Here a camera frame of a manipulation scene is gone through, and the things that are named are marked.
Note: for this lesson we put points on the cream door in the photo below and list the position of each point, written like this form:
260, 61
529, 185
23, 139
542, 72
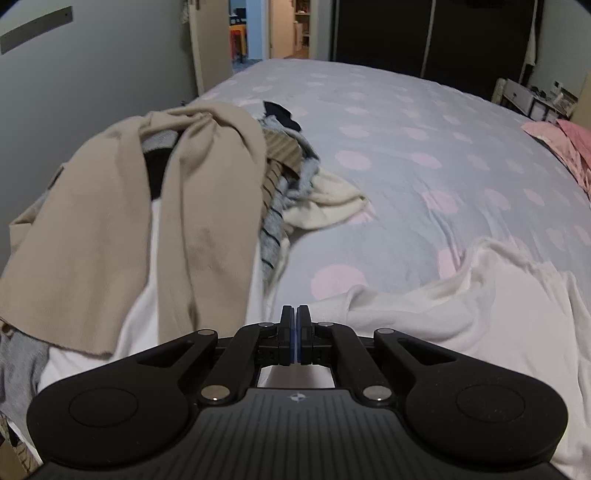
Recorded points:
210, 46

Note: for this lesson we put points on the olive striped garment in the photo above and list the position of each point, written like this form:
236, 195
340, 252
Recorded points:
281, 145

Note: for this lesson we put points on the beige garment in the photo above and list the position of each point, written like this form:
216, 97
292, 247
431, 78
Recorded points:
92, 230

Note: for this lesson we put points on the white shelf unit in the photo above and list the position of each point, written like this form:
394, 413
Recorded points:
517, 97

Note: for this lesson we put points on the orange stool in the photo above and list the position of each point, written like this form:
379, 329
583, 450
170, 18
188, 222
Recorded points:
238, 39

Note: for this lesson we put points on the black wardrobe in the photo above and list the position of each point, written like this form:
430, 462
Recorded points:
383, 37

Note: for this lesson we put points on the plain grey garment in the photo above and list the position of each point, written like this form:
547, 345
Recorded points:
23, 369

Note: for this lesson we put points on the polka-dot bed blanket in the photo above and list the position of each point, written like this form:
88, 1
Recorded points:
415, 184

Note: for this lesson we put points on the grey wall strip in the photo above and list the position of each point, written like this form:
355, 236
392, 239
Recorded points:
32, 31

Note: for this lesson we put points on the white pile garment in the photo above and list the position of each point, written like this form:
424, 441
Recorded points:
143, 323

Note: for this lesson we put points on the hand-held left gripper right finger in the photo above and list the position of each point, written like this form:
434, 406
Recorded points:
303, 334

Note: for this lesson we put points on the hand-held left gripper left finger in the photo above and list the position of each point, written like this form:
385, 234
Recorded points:
288, 334

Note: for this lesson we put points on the dark navy garment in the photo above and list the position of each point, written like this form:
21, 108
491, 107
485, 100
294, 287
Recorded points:
281, 113

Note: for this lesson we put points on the cream garment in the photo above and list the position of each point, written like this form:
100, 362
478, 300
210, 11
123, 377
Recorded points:
323, 203

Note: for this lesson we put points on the grey striped garment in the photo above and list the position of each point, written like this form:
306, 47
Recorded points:
272, 230

